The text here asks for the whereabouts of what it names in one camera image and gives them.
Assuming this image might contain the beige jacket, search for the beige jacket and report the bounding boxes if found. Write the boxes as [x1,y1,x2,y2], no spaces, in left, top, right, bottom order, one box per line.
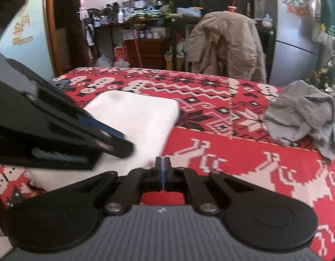
[186,11,267,83]

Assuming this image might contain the pale green plastic bag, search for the pale green plastic bag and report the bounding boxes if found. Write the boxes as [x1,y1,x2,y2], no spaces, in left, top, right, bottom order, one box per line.
[173,42,188,57]

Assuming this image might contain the grey sweatshirt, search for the grey sweatshirt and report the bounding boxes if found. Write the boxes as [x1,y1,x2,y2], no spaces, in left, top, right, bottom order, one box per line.
[265,79,335,162]

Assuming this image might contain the red broom stick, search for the red broom stick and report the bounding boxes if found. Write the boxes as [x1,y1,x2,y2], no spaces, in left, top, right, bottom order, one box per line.
[131,23,143,68]

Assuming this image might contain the small christmas tree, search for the small christmas tree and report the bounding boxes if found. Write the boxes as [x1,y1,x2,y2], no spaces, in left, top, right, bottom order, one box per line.
[305,52,335,95]

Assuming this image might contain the cream knit striped vest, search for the cream knit striped vest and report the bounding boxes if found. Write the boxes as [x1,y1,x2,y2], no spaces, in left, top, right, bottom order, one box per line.
[29,91,180,192]

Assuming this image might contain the light blue cloth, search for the light blue cloth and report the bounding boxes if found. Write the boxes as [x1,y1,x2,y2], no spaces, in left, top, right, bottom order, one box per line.
[176,7,204,17]

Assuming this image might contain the blue plush toy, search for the blue plush toy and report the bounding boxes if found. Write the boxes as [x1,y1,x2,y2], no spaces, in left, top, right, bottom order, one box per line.
[262,13,274,28]

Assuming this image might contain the frosted glass door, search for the frosted glass door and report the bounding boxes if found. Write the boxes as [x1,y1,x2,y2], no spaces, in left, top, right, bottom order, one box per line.
[0,0,56,79]

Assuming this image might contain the red printed carton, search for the red printed carton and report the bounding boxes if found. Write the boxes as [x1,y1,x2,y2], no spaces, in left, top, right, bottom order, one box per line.
[114,46,129,63]

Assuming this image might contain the green printed curtain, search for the green printed curtain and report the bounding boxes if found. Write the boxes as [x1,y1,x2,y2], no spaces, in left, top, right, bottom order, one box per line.
[311,0,335,44]

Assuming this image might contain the silver refrigerator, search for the silver refrigerator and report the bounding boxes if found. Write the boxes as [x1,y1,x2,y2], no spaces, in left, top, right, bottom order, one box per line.
[268,0,328,87]

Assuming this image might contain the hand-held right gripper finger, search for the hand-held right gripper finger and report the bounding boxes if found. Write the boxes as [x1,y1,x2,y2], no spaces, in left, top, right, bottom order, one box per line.
[75,157,163,215]
[163,158,252,215]

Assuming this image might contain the black shelf rack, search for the black shelf rack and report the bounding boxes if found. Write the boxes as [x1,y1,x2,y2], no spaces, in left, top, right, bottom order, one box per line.
[83,13,277,82]

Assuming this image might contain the brown wooden dresser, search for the brown wooden dresser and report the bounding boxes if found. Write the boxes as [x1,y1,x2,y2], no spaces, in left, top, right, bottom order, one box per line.
[123,38,168,68]

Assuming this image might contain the shelf of assorted items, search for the shelf of assorted items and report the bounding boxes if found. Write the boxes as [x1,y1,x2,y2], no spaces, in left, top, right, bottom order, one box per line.
[81,0,179,28]

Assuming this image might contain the red printed blanket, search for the red printed blanket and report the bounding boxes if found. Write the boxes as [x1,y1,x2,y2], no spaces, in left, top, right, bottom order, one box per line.
[0,67,335,261]

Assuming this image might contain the blue denim jeans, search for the blue denim jeans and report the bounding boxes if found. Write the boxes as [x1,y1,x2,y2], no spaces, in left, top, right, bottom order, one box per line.
[49,77,73,90]

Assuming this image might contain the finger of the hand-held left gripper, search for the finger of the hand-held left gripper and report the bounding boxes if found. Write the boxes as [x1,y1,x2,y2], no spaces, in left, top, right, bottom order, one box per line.
[29,80,134,159]

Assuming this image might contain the white plastic bag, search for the white plastic bag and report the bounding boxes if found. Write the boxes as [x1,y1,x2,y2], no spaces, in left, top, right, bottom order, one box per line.
[95,55,114,68]

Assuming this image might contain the yellow carton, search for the yellow carton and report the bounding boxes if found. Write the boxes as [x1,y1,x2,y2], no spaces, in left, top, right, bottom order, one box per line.
[165,54,176,70]

